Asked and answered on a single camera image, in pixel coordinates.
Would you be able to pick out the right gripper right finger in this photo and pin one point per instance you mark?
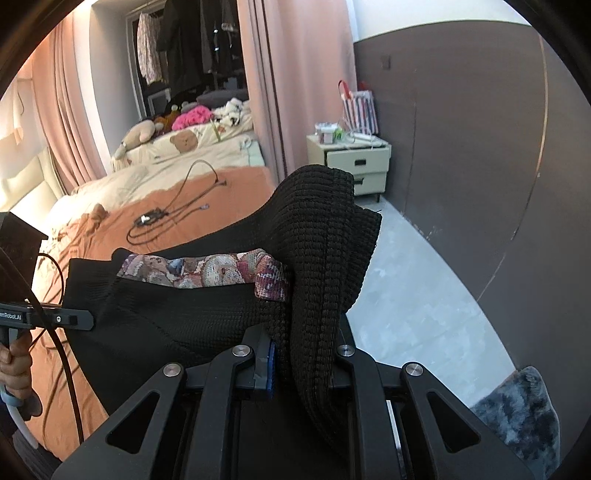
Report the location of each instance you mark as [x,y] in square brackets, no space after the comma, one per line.
[403,423]

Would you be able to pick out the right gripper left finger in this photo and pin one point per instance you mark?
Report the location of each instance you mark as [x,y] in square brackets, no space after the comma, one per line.
[183,423]

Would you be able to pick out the black knit floral-trim top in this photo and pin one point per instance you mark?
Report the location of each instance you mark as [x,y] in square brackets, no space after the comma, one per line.
[294,266]

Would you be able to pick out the pink clothing pile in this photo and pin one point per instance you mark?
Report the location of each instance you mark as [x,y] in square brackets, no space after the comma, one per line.
[196,116]

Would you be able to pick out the person left hand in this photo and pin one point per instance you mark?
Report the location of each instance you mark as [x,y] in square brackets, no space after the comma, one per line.
[16,362]

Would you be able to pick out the cream upholstered headboard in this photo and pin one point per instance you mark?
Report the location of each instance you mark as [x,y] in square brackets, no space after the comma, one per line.
[29,184]

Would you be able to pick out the grey fluffy rug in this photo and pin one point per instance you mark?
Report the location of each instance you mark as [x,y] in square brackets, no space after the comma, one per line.
[520,413]

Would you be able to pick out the orange bed blanket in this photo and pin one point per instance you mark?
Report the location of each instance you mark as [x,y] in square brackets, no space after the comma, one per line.
[191,209]

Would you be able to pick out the beige plush toy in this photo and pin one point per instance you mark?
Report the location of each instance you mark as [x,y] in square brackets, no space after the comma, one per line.
[139,134]

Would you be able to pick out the pink curtain left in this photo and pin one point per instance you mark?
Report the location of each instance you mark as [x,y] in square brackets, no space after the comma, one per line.
[62,115]

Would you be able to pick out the pink curtain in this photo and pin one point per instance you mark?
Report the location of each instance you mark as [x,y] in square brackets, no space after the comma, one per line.
[62,115]
[295,54]

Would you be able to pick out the hanging floral garment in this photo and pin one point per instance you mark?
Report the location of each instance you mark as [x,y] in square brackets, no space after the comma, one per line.
[146,47]

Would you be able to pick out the white bedside nightstand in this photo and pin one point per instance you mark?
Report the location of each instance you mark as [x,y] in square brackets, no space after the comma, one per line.
[367,161]

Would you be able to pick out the hanging black garment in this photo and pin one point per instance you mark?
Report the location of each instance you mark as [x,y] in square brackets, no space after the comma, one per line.
[201,41]

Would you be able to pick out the striped gift bag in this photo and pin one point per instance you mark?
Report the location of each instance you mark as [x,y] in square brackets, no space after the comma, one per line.
[359,109]

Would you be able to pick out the pink curtain right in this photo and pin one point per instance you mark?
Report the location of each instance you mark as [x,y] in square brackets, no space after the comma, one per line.
[295,54]

